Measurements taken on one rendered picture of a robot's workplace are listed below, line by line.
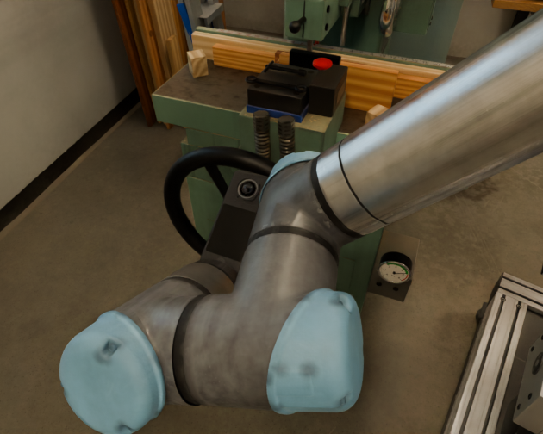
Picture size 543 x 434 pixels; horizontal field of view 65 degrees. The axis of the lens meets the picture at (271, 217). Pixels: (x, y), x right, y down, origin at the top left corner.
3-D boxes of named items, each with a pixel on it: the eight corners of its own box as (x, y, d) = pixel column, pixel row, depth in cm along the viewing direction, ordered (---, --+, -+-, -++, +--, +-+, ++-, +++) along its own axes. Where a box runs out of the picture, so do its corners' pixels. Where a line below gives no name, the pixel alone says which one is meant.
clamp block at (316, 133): (238, 160, 72) (234, 114, 66) (267, 120, 81) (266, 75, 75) (322, 180, 69) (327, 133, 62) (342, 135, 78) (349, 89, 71)
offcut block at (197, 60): (208, 75, 88) (206, 56, 85) (193, 77, 87) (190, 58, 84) (203, 67, 90) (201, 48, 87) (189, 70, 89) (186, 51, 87)
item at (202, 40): (193, 57, 94) (190, 34, 90) (197, 53, 95) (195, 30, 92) (482, 108, 79) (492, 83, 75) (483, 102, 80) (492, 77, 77)
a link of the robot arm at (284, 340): (352, 225, 29) (210, 236, 33) (339, 381, 22) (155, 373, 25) (369, 294, 34) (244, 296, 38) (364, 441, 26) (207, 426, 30)
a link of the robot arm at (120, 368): (169, 454, 26) (61, 441, 29) (240, 360, 36) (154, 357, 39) (143, 333, 25) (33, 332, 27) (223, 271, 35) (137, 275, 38)
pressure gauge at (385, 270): (373, 284, 86) (380, 258, 80) (377, 269, 88) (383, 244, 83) (404, 293, 84) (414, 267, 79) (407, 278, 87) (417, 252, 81)
